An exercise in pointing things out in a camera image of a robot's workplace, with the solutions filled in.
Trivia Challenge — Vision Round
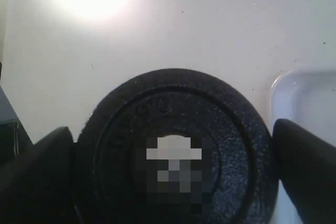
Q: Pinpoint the grey box beside table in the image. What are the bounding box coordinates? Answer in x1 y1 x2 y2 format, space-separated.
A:
0 87 33 166

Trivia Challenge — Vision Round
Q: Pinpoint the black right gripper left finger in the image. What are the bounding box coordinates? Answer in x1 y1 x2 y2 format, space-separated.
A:
1 127 79 223

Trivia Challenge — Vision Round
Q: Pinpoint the black added weight plate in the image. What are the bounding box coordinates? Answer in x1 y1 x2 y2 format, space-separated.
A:
73 69 278 223

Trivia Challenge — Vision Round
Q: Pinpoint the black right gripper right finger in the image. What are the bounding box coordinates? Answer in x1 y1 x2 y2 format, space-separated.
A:
272 119 335 223

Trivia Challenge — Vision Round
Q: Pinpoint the white plastic tray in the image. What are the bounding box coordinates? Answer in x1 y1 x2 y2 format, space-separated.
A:
270 70 335 223

